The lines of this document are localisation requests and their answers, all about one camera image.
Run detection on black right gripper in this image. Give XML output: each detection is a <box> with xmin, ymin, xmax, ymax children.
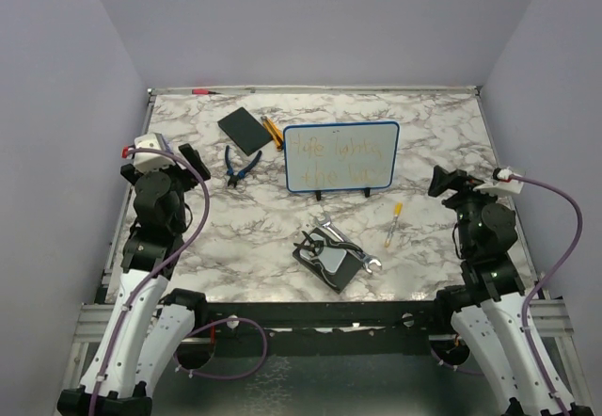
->
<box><xmin>429</xmin><ymin>164</ymin><xmax>506</xmax><ymax>254</ymax></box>

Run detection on yellow capped white marker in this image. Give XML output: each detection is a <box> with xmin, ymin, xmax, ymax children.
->
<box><xmin>384</xmin><ymin>202</ymin><xmax>404</xmax><ymax>248</ymax></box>

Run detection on blue framed whiteboard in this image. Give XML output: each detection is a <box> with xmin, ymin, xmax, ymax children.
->
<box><xmin>283</xmin><ymin>121</ymin><xmax>401</xmax><ymax>193</ymax></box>

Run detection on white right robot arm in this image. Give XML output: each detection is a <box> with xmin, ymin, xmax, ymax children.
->
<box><xmin>428</xmin><ymin>166</ymin><xmax>593</xmax><ymax>415</ymax></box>

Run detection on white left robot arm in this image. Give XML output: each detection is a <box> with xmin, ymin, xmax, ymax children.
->
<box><xmin>56</xmin><ymin>140</ymin><xmax>211</xmax><ymax>415</ymax></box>

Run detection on yellow pencil behind whiteboard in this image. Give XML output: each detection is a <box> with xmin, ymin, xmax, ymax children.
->
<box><xmin>261</xmin><ymin>116</ymin><xmax>284</xmax><ymax>152</ymax></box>

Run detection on black flat box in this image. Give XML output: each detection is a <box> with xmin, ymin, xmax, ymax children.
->
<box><xmin>217</xmin><ymin>107</ymin><xmax>272</xmax><ymax>156</ymax></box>

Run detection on chrome combination wrench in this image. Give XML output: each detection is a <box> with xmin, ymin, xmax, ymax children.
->
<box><xmin>313</xmin><ymin>216</ymin><xmax>382</xmax><ymax>275</ymax></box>

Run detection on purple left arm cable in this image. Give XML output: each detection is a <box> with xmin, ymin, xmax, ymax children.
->
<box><xmin>88</xmin><ymin>147</ymin><xmax>269</xmax><ymax>416</ymax></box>

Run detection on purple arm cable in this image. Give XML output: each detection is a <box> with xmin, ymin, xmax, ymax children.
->
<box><xmin>432</xmin><ymin>174</ymin><xmax>585</xmax><ymax>416</ymax></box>
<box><xmin>88</xmin><ymin>147</ymin><xmax>269</xmax><ymax>416</ymax></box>

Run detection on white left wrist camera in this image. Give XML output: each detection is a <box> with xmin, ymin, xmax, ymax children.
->
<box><xmin>121</xmin><ymin>133</ymin><xmax>175</xmax><ymax>173</ymax></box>

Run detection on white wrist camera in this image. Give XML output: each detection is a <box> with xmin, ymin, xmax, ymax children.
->
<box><xmin>473</xmin><ymin>168</ymin><xmax>524</xmax><ymax>197</ymax></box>
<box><xmin>121</xmin><ymin>133</ymin><xmax>175</xmax><ymax>173</ymax></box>

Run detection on blue handled cutting pliers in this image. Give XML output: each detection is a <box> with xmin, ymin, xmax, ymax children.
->
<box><xmin>224</xmin><ymin>145</ymin><xmax>263</xmax><ymax>187</ymax></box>

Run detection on red marker on rail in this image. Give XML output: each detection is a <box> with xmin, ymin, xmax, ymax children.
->
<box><xmin>191</xmin><ymin>88</ymin><xmax>221</xmax><ymax>95</ymax></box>

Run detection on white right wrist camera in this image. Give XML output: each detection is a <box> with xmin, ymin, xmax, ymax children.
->
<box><xmin>473</xmin><ymin>168</ymin><xmax>524</xmax><ymax>197</ymax></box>

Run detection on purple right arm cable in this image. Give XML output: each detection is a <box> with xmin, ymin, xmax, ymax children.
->
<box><xmin>432</xmin><ymin>174</ymin><xmax>585</xmax><ymax>416</ymax></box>

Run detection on black grey wire stripper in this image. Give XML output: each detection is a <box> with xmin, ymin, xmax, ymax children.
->
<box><xmin>293</xmin><ymin>228</ymin><xmax>367</xmax><ymax>293</ymax></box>

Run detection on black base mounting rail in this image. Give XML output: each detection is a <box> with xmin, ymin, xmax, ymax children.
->
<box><xmin>179</xmin><ymin>300</ymin><xmax>460</xmax><ymax>358</ymax></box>

